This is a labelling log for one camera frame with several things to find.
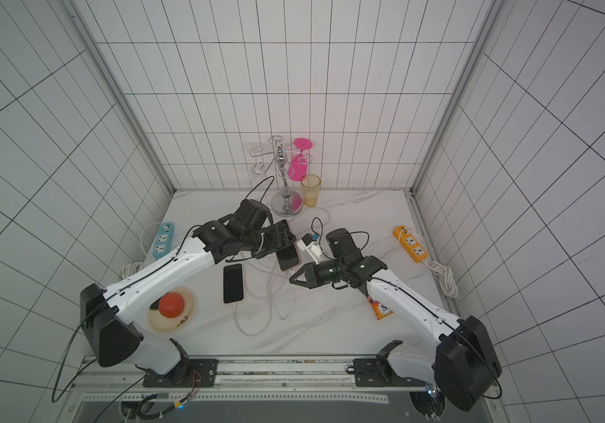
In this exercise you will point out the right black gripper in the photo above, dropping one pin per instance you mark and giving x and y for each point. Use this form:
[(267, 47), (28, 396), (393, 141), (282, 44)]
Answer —
[(321, 272)]

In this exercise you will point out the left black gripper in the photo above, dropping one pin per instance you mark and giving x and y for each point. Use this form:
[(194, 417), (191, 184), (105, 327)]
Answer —
[(278, 240)]

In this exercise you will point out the black smartphone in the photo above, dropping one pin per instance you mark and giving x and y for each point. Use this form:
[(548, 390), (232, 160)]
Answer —
[(288, 257), (233, 284)]

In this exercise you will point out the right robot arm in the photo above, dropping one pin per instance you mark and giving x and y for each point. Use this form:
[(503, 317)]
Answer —
[(455, 359)]

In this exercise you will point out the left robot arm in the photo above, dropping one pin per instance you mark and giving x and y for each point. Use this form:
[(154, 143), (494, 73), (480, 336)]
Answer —
[(108, 315)]

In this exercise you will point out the chrome glass rack stand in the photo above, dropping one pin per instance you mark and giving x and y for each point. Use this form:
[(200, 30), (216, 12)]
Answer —
[(287, 202)]

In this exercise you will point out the yellow plastic cup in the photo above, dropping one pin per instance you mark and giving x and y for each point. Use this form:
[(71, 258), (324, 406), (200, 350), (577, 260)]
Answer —
[(311, 185)]

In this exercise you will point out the clear hanging wine glass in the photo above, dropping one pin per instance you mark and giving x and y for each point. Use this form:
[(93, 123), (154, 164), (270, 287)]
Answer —
[(259, 167)]

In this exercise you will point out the pink hanging wine glass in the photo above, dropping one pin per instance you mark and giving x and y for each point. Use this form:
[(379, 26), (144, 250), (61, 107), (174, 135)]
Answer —
[(300, 159)]

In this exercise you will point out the orange snack packet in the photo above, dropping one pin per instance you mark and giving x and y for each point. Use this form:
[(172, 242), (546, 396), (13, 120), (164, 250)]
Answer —
[(381, 311)]

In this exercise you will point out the teal power strip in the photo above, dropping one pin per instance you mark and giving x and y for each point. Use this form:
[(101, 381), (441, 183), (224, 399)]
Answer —
[(163, 240)]

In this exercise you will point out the orange power strip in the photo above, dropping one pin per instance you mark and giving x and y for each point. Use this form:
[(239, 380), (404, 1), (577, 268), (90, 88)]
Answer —
[(410, 244)]

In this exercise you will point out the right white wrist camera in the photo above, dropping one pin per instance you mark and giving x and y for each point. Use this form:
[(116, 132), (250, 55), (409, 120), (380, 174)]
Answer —
[(309, 244)]

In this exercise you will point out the aluminium mounting rail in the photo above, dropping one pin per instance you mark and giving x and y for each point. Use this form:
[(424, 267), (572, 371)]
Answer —
[(340, 378)]

